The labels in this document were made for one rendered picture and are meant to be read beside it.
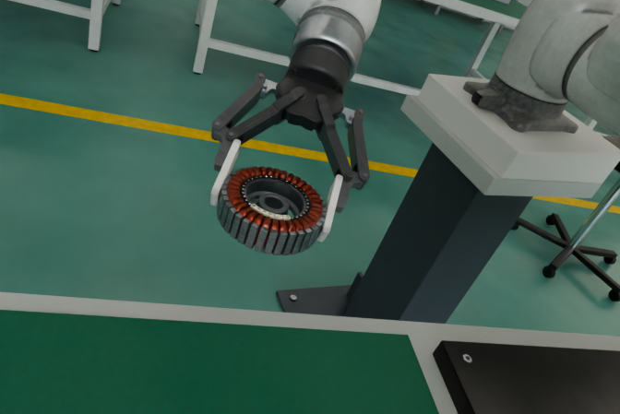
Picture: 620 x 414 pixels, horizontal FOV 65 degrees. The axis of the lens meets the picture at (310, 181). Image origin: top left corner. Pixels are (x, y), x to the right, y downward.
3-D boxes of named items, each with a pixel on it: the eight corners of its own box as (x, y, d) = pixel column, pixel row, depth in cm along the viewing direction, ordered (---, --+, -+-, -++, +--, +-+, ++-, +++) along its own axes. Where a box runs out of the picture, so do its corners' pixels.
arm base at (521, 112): (446, 85, 104) (457, 61, 101) (519, 90, 114) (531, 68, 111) (501, 132, 91) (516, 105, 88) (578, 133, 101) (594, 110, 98)
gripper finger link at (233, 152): (241, 140, 53) (234, 137, 53) (217, 195, 49) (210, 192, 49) (239, 154, 55) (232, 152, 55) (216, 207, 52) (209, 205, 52)
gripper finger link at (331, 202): (330, 185, 56) (336, 187, 56) (315, 241, 52) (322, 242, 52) (337, 173, 53) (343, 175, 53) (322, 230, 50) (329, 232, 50)
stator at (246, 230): (232, 177, 57) (238, 151, 55) (322, 207, 58) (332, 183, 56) (201, 237, 48) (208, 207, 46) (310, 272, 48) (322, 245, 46)
